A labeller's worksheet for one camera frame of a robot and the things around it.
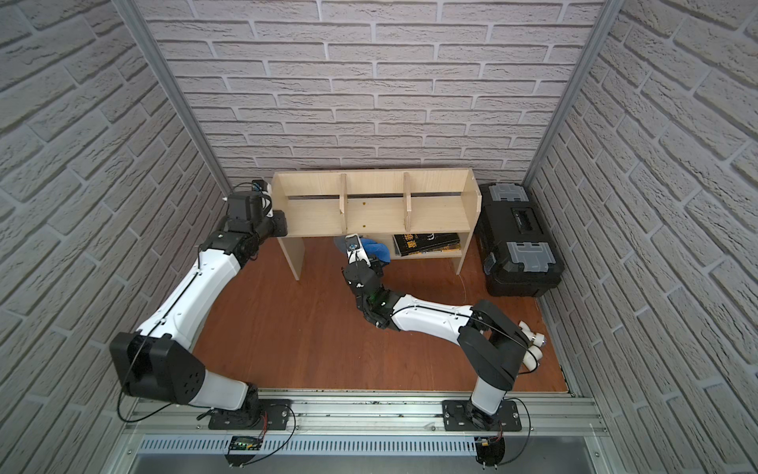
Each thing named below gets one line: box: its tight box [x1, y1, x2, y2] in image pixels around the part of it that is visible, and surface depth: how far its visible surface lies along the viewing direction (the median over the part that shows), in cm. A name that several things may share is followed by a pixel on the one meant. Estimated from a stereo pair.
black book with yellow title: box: [393, 232, 461, 257], surface depth 94 cm
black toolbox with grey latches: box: [473, 182, 566, 298], surface depth 91 cm
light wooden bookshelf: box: [272, 167, 482, 281], surface depth 86 cm
